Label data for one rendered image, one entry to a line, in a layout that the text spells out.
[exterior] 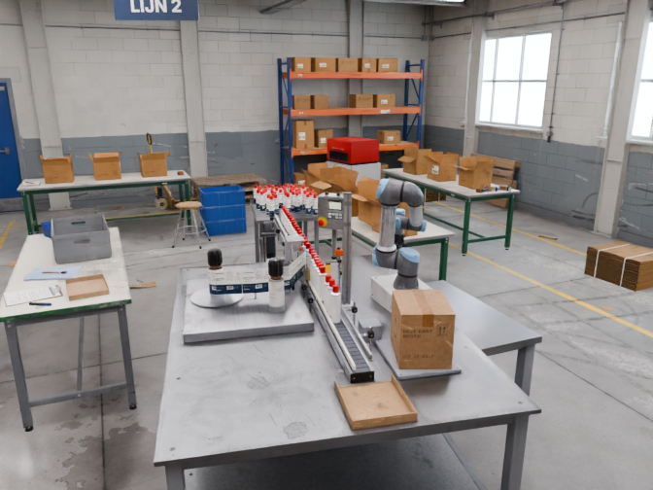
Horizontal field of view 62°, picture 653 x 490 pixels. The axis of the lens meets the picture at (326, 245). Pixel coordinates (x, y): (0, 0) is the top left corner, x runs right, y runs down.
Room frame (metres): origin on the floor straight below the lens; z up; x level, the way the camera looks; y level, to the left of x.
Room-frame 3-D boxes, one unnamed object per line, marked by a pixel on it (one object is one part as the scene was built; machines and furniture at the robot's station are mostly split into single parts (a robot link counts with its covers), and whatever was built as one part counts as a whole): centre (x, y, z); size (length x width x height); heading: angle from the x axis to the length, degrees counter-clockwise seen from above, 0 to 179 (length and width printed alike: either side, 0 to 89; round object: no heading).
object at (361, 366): (2.91, 0.02, 0.86); 1.65 x 0.08 x 0.04; 12
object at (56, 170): (7.42, 3.69, 0.97); 0.47 x 0.41 x 0.37; 19
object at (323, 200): (3.04, -0.04, 1.38); 0.17 x 0.10 x 0.19; 67
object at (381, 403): (1.94, -0.19, 0.85); 0.30 x 0.26 x 0.04; 12
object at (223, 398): (2.77, 0.09, 0.82); 2.10 x 1.50 x 0.02; 12
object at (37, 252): (3.87, 1.92, 0.40); 1.90 x 0.75 x 0.80; 23
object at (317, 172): (6.36, 0.04, 0.97); 0.45 x 0.40 x 0.37; 114
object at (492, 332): (2.80, -0.53, 0.81); 0.90 x 0.90 x 0.04; 23
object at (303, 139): (10.72, -0.50, 1.26); 2.78 x 0.61 x 2.51; 113
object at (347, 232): (2.99, -0.12, 1.16); 0.04 x 0.04 x 0.67; 12
